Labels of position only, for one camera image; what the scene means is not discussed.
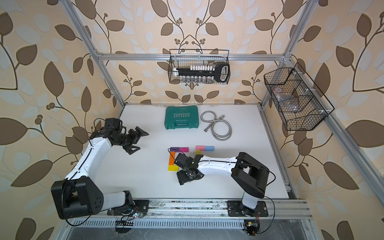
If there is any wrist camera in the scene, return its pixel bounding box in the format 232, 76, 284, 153
174, 153, 193, 169
103, 118, 123, 133

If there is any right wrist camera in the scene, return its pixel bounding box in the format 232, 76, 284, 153
174, 153, 193, 169

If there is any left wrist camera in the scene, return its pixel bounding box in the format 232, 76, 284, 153
103, 118, 123, 133

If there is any black wire basket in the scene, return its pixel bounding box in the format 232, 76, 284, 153
168, 49, 231, 85
264, 63, 335, 131

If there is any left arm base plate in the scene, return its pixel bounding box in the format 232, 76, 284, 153
107, 200, 150, 218

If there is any orange long block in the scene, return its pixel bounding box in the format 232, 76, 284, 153
169, 152, 175, 166

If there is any light blue block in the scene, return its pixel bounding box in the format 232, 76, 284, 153
205, 146, 215, 151

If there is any centre black wire basket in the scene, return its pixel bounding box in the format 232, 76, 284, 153
168, 49, 231, 85

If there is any right black wire basket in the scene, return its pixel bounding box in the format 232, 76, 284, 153
264, 63, 335, 131

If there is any coiled metal shower hose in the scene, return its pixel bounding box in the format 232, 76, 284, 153
200, 110, 233, 142

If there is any green plastic tool case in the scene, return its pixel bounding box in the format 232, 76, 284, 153
164, 106, 199, 130

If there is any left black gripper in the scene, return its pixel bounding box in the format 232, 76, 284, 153
113, 126, 148, 153

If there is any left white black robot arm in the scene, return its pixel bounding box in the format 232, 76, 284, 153
51, 127, 148, 220

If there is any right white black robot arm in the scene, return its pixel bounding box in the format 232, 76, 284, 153
174, 152, 272, 211

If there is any black white socket set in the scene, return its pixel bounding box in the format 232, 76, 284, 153
168, 62, 231, 84

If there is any yellow block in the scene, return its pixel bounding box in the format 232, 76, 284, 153
168, 165, 179, 172

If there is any magenta block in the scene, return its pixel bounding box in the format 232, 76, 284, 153
179, 147, 189, 153

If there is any clear plastic bag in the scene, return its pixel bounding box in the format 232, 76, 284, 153
273, 88, 300, 112

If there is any aluminium front rail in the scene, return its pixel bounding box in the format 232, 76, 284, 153
133, 199, 313, 220

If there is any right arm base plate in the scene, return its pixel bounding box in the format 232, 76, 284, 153
227, 201, 269, 218

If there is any purple block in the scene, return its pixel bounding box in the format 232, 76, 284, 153
170, 147, 180, 153

